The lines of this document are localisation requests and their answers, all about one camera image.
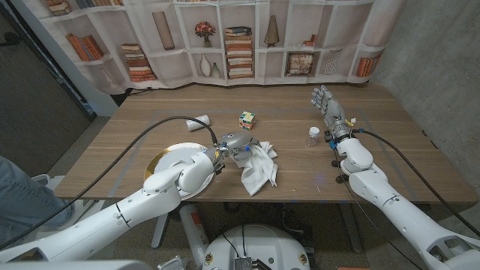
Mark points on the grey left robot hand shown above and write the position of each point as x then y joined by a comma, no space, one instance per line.
238,142

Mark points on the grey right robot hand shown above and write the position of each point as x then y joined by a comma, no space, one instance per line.
333,111

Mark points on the white cloth napkin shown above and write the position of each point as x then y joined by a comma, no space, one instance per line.
258,172

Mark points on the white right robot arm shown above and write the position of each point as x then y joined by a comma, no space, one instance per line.
405,221

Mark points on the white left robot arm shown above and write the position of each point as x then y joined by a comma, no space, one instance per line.
105,228

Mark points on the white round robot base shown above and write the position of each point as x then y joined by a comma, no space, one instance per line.
258,243

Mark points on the multicoloured rubik's cube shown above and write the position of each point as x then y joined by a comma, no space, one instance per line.
247,120

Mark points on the clear white-capped medicine bottle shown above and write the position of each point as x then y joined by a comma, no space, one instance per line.
312,137

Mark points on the white gold-rimmed paper plate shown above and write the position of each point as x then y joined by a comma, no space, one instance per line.
172,155

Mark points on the white ribbed cylinder roll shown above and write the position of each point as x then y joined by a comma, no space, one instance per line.
193,125

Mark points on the printed bookshelf backdrop cloth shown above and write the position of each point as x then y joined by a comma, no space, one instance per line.
240,48

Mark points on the white tube with orange label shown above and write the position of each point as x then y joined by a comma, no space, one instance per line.
193,232

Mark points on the grey table leg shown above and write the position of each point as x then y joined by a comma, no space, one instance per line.
159,234
352,228

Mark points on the white chair base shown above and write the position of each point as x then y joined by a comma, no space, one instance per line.
43,179

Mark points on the person's leg in jeans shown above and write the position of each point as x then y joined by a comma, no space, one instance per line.
22,202

